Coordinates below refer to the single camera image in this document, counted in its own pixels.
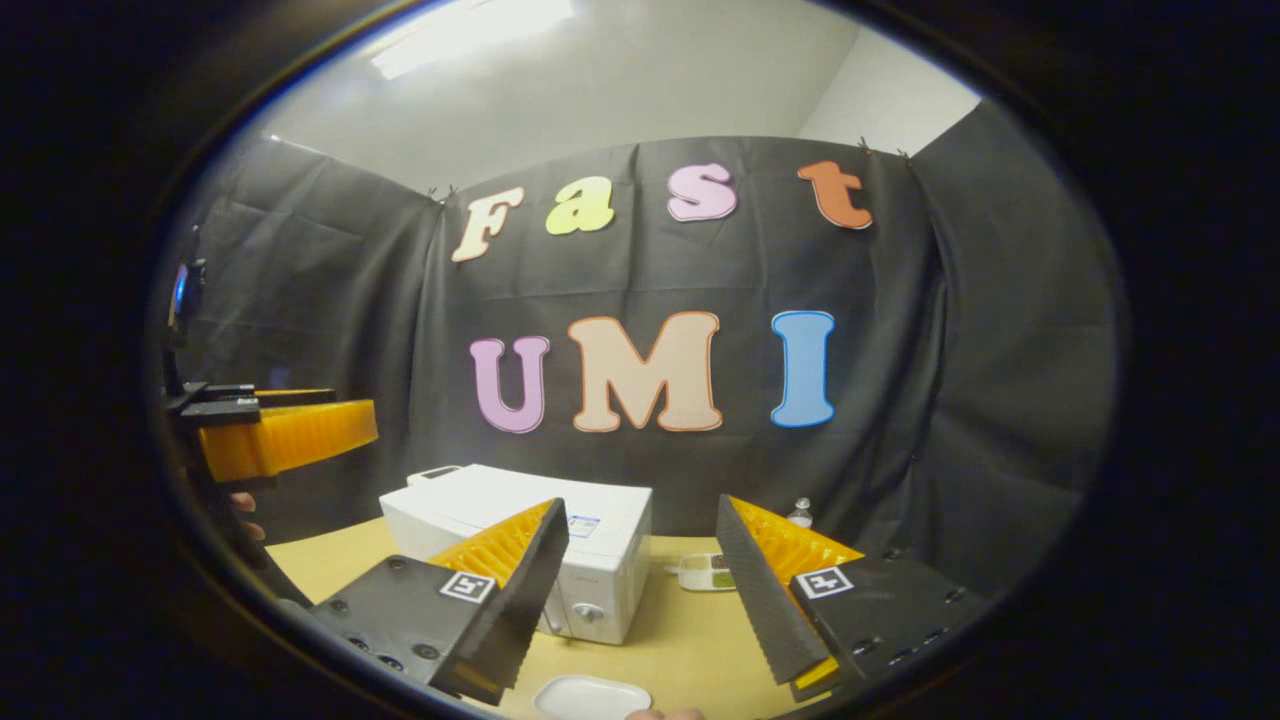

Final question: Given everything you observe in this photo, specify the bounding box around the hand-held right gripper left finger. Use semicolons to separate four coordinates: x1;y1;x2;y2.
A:
308;497;572;707

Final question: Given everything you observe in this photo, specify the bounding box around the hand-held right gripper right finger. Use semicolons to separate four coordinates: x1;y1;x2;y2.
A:
714;493;993;703

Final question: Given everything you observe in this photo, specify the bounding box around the white microwave oven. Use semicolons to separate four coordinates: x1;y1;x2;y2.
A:
379;462;655;647

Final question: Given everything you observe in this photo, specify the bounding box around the white divided sauce dish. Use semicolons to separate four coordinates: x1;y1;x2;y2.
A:
668;552;739;594

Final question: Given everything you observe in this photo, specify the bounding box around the white square plate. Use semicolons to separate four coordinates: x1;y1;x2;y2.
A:
532;674;654;720

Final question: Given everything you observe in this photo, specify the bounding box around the black backdrop cloth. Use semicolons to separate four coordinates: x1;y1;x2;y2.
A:
160;100;1126;601

